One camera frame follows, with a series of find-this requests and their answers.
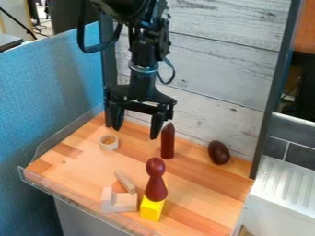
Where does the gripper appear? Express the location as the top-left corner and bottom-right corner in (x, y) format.
(103, 69), (179, 141)

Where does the beige notched wooden block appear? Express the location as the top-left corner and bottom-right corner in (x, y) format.
(99, 185), (139, 214)

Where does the yellow block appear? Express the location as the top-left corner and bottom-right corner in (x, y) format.
(138, 195), (168, 223)

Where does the dark red pointed cylinder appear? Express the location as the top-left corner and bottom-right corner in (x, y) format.
(159, 122), (177, 160)

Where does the small beige wooden bar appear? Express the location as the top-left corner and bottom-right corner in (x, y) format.
(112, 171), (138, 195)

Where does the dark red wooden pawn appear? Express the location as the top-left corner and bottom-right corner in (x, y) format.
(144, 157), (169, 203)

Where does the dark red wooden egg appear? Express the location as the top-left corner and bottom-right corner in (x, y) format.
(206, 140), (232, 166)

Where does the white grooved board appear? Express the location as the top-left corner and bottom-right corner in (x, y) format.
(247, 154), (315, 223)

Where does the beige wooden ring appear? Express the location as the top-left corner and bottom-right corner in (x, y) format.
(98, 134), (120, 152)

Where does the grey metal post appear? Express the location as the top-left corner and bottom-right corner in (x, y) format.
(248, 0), (304, 181)

